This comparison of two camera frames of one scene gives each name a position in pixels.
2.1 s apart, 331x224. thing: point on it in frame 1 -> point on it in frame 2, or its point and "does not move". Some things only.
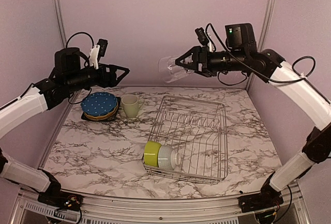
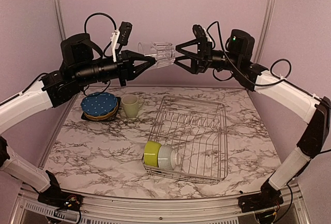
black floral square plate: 112,118 does not move
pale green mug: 132,104 does not move
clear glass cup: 167,64 -> 163,52
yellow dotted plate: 102,117 does not move
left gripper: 111,80 -> 125,68
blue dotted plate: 99,103 does not move
